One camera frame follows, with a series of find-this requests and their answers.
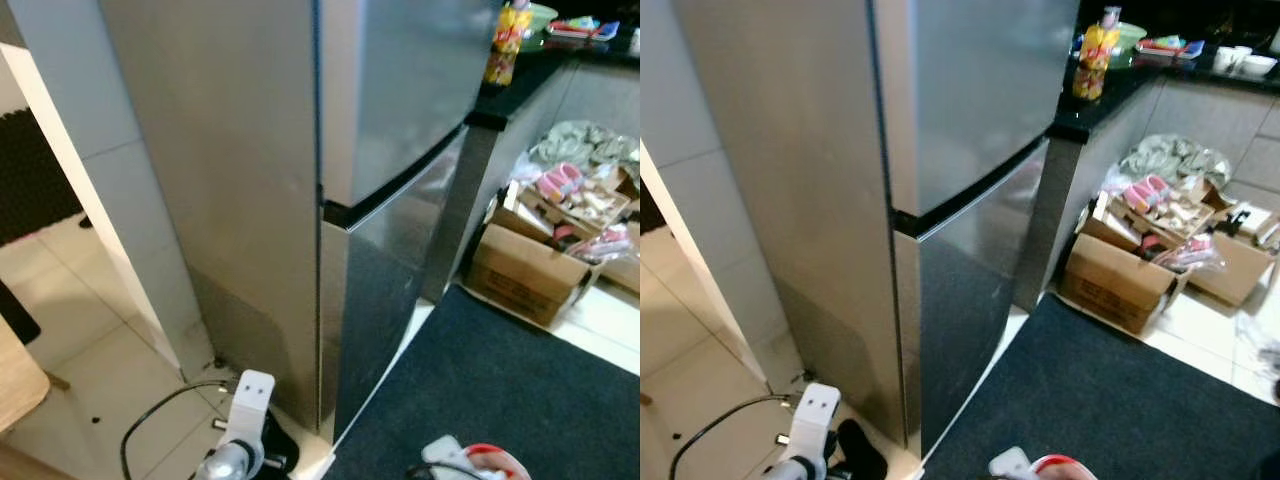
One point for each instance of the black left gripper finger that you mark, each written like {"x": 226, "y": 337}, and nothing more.
{"x": 280, "y": 438}
{"x": 860, "y": 442}

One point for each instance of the red white paper bucket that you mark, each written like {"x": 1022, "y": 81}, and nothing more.
{"x": 1065, "y": 462}
{"x": 500, "y": 450}

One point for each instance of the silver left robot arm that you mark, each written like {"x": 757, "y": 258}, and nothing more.
{"x": 228, "y": 465}
{"x": 798, "y": 470}

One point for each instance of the stainless steel fridge cabinet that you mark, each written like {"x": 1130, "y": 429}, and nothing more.
{"x": 220, "y": 200}
{"x": 790, "y": 200}

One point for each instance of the dark floor mat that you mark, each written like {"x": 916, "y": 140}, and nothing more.
{"x": 500, "y": 400}
{"x": 1100, "y": 410}

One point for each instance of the wooden dining table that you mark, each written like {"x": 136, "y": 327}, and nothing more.
{"x": 20, "y": 380}

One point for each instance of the open cardboard box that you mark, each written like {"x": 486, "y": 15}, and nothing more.
{"x": 1225, "y": 275}
{"x": 520, "y": 275}
{"x": 1110, "y": 285}

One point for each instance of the clear plastic wrapped packet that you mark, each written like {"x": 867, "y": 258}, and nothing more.
{"x": 600, "y": 245}
{"x": 1190, "y": 255}

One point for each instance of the steel freezer door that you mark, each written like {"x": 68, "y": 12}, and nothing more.
{"x": 420, "y": 90}
{"x": 990, "y": 90}

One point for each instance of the pink packet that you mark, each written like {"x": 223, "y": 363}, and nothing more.
{"x": 560, "y": 182}
{"x": 1147, "y": 193}

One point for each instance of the grey green cloth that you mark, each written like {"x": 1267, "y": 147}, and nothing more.
{"x": 580, "y": 145}
{"x": 1175, "y": 160}

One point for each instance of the yellow red bottle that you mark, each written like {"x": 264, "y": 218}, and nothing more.
{"x": 1095, "y": 55}
{"x": 505, "y": 45}

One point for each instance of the black kitchen countertop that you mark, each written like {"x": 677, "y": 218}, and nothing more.
{"x": 560, "y": 55}
{"x": 1180, "y": 68}

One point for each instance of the green bowl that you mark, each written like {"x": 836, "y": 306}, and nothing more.
{"x": 1132, "y": 35}
{"x": 542, "y": 18}

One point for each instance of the red blue tray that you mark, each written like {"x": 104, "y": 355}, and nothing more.
{"x": 580, "y": 28}
{"x": 1170, "y": 47}

